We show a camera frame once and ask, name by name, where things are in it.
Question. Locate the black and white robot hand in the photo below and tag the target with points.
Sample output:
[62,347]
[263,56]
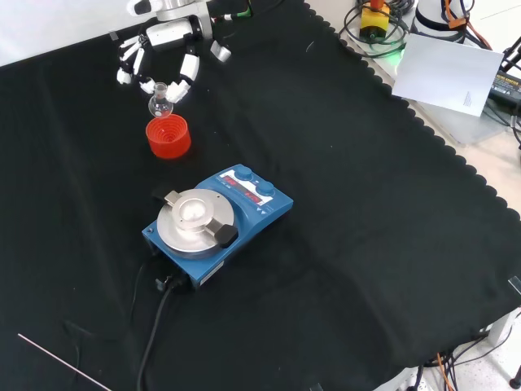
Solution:
[169,34]

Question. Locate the clear round-bottom glass flask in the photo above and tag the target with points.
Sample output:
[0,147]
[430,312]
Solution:
[160,106]

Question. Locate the blue heater with steel plate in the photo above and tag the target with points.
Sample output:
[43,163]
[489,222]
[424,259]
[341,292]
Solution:
[260,203]

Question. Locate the yellow stop button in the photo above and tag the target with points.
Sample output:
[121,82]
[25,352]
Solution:
[374,22]

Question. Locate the black bench cloth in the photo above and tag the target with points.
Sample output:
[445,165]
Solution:
[325,203]

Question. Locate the pale white board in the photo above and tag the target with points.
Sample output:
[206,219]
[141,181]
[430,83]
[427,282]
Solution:
[443,73]

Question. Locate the black power adapter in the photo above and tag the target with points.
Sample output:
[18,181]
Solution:
[506,85]

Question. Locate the thin glass rod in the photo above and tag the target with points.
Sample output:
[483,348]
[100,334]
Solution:
[61,360]

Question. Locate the grey bench leg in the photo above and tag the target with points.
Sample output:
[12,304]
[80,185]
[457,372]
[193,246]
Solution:
[502,328]

